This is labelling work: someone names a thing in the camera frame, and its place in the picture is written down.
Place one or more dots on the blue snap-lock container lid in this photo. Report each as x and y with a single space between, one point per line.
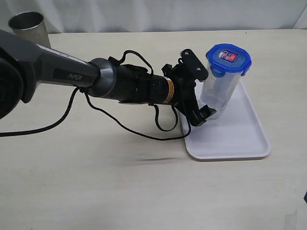
228 58

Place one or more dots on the stainless steel cup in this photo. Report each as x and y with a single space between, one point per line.
31 26

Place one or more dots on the clear plastic tall container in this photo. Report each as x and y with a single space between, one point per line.
217 90

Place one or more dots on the white rectangular plastic tray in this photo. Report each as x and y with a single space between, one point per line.
236 135

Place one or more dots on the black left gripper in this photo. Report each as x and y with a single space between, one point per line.
184 98

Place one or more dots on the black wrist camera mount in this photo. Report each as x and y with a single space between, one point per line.
196 69

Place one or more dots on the white backdrop curtain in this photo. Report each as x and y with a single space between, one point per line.
90 16

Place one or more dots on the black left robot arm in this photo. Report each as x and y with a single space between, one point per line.
24 65

